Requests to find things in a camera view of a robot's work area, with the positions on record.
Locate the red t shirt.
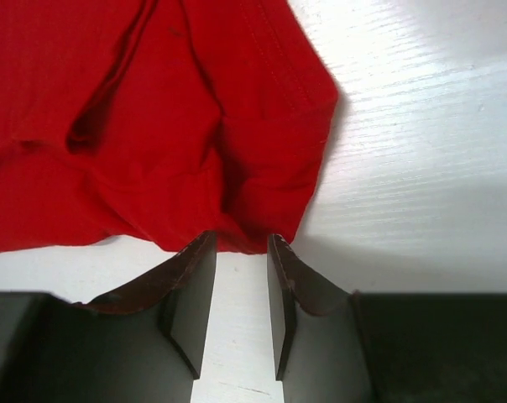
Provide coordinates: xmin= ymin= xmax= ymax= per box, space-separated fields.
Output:
xmin=0 ymin=1 xmax=338 ymax=254

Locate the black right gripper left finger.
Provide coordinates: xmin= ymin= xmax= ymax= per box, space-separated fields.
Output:
xmin=0 ymin=231 xmax=217 ymax=402

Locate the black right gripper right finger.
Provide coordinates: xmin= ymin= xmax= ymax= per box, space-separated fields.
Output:
xmin=267 ymin=234 xmax=507 ymax=402

